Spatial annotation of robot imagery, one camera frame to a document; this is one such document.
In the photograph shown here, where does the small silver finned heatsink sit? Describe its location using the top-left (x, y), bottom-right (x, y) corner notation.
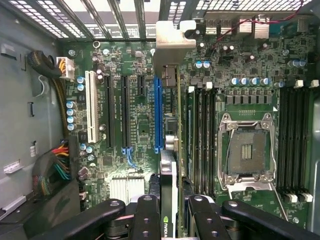
top-left (253, 14), bottom-right (271, 40)

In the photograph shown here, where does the CPU socket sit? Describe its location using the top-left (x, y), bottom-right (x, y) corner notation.
top-left (217, 112), bottom-right (279, 192)

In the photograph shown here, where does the metal socket locking lever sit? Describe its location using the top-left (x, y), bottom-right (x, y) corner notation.
top-left (271, 183), bottom-right (289, 222)
top-left (223, 129), bottom-right (235, 174)

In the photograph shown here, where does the long black expansion slot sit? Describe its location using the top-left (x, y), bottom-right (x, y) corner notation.
top-left (120, 74), bottom-right (131, 148)
top-left (104, 74), bottom-right (116, 149)

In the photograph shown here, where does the green motherboard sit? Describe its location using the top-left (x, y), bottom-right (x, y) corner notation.
top-left (61, 39), bottom-right (315, 240)

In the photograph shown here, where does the blue expansion slot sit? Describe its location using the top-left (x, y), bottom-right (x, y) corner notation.
top-left (153, 75), bottom-right (164, 155)

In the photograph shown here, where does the red and black wire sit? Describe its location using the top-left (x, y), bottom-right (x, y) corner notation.
top-left (211, 0), bottom-right (306, 52)

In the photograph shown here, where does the white power connector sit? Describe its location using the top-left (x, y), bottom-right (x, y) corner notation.
top-left (56, 56), bottom-right (75, 80)

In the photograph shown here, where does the silver chipset heatsink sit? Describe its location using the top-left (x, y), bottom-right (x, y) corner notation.
top-left (109, 174), bottom-right (146, 205)

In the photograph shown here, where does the short black expansion slot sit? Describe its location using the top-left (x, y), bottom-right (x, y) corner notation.
top-left (136, 74), bottom-right (147, 98)

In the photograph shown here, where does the black sleeved power cable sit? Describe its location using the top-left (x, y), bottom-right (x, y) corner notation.
top-left (26, 49), bottom-right (70, 141)

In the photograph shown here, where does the white expansion slot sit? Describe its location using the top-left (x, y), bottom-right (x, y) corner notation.
top-left (84, 70), bottom-right (100, 144)

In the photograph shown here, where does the multicolour power wire bundle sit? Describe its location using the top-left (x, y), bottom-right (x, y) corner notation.
top-left (32, 139), bottom-right (80, 198)

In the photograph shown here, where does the metal socket cover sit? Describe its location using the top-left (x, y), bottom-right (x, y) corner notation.
top-left (226, 181), bottom-right (275, 200)

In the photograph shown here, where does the open black PC case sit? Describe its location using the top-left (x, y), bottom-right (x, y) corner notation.
top-left (0, 0), bottom-right (320, 240)

